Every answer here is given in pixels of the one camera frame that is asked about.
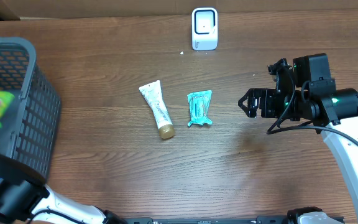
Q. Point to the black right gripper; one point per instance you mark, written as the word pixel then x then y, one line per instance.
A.
pixel 266 96

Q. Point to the teal tissue packet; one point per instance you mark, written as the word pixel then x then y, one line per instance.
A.
pixel 199 105

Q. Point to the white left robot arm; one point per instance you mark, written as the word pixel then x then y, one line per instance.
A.
pixel 25 196

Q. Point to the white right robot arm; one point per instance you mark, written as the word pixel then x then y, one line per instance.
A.
pixel 310 100

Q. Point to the white barcode scanner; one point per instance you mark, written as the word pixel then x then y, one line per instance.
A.
pixel 204 28

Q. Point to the grey plastic basket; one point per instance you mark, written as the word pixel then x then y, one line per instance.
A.
pixel 29 126

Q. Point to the white tube gold cap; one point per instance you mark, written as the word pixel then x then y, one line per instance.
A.
pixel 152 94

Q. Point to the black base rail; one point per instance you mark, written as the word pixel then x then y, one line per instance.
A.
pixel 280 219

